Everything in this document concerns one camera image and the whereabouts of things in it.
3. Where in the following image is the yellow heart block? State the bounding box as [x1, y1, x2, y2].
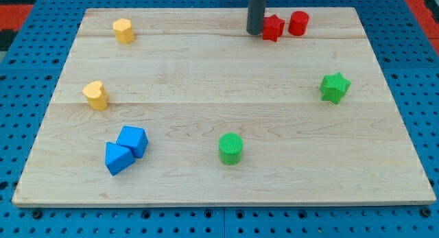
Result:
[82, 80, 108, 111]

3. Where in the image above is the yellow hexagon block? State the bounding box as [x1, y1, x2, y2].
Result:
[112, 19, 135, 44]

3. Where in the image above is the green cylinder block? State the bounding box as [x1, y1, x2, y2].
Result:
[218, 132, 244, 165]

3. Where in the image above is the light wooden board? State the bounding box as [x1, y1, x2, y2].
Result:
[12, 8, 436, 207]

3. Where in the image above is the blue cube block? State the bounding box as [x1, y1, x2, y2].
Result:
[116, 126, 149, 158]

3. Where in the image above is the red star block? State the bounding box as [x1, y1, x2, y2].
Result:
[262, 14, 285, 42]

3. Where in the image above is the blue triangle block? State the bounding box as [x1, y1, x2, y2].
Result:
[104, 142, 135, 176]

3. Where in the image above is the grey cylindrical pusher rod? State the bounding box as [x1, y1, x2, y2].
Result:
[246, 0, 267, 36]

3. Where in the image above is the green star block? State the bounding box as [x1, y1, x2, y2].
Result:
[319, 72, 351, 104]

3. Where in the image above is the red cylinder block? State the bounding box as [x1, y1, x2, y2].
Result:
[288, 10, 309, 36]

